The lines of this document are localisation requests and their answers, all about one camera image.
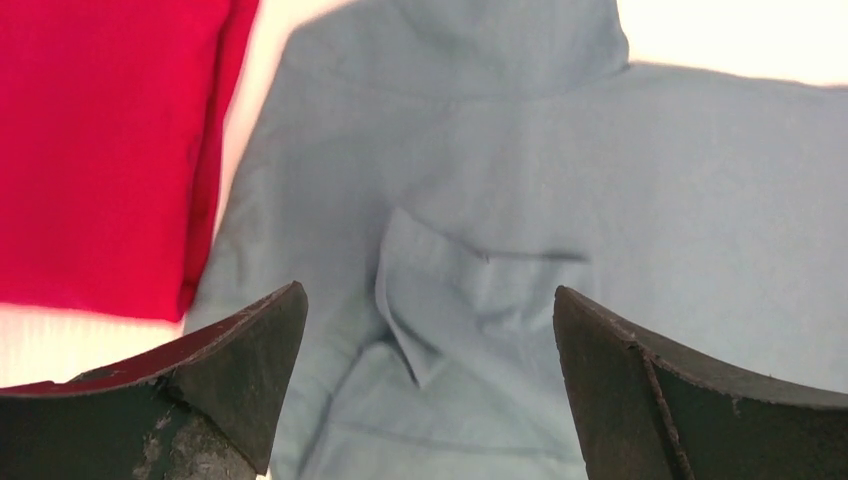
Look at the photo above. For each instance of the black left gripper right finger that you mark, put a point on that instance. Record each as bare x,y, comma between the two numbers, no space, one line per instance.
648,407

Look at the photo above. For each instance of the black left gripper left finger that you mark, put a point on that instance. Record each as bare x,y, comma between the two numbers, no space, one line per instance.
204,406

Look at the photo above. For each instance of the blue-grey t-shirt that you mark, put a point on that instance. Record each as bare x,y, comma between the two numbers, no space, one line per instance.
432,171

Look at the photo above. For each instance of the folded red t-shirt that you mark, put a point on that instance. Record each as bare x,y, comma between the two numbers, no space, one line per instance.
111,142

